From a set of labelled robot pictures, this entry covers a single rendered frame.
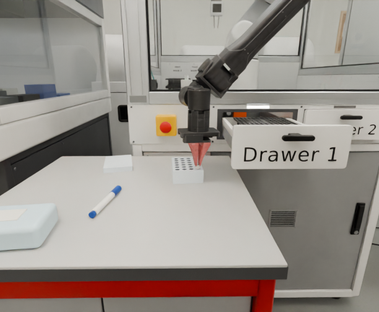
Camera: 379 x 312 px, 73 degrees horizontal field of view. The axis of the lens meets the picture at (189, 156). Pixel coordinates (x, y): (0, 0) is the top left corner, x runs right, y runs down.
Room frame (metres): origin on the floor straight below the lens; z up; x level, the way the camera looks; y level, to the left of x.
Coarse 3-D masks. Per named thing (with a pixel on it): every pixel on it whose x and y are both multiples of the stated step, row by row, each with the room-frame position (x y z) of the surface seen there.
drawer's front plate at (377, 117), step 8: (312, 112) 0.92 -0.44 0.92; (320, 112) 0.92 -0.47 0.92; (328, 112) 0.92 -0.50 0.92; (336, 112) 0.92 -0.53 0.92; (344, 112) 0.92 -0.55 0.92; (352, 112) 0.92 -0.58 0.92; (360, 112) 0.92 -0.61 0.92; (368, 112) 0.92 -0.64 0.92; (376, 112) 0.92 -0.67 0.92; (304, 120) 0.92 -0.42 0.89; (312, 120) 0.92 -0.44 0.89; (320, 120) 0.92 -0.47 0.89; (328, 120) 0.92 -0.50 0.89; (336, 120) 0.92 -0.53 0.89; (344, 120) 0.92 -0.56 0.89; (352, 120) 0.92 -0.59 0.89; (360, 120) 0.92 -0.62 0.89; (368, 120) 0.92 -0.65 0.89; (376, 120) 0.92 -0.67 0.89; (368, 128) 0.92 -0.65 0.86; (376, 128) 0.92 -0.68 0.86; (352, 136) 0.92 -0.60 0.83; (360, 136) 0.92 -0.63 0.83; (368, 136) 0.92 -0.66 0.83; (376, 136) 0.92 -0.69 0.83
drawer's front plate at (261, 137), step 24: (240, 144) 0.60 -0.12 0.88; (264, 144) 0.61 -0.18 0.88; (288, 144) 0.61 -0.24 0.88; (312, 144) 0.61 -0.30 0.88; (336, 144) 0.61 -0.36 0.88; (240, 168) 0.60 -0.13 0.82; (264, 168) 0.61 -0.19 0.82; (288, 168) 0.61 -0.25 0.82; (312, 168) 0.61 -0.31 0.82; (336, 168) 0.61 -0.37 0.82
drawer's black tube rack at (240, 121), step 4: (236, 120) 0.87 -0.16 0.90; (240, 120) 0.86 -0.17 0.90; (244, 120) 0.87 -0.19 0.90; (248, 120) 0.86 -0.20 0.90; (252, 120) 0.87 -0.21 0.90; (256, 120) 0.87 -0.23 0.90; (260, 120) 0.87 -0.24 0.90; (264, 120) 0.87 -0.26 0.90; (268, 120) 0.87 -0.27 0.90; (272, 120) 0.87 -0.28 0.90; (276, 120) 0.86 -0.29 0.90; (280, 120) 0.86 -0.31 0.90; (284, 120) 0.86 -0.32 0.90; (288, 120) 0.86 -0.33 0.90; (240, 124) 0.80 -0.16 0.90; (244, 124) 0.78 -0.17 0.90; (248, 124) 0.78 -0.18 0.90; (252, 124) 0.78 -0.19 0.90; (256, 124) 0.78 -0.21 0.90; (260, 124) 0.78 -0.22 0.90; (264, 124) 0.78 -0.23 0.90; (268, 124) 0.78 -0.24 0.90
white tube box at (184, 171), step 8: (176, 160) 0.74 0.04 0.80; (184, 160) 0.74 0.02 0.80; (192, 160) 0.74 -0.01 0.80; (176, 168) 0.67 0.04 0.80; (184, 168) 0.67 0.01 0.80; (192, 168) 0.67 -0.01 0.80; (200, 168) 0.67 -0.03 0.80; (176, 176) 0.64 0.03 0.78; (184, 176) 0.65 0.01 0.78; (192, 176) 0.65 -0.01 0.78; (200, 176) 0.65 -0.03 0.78
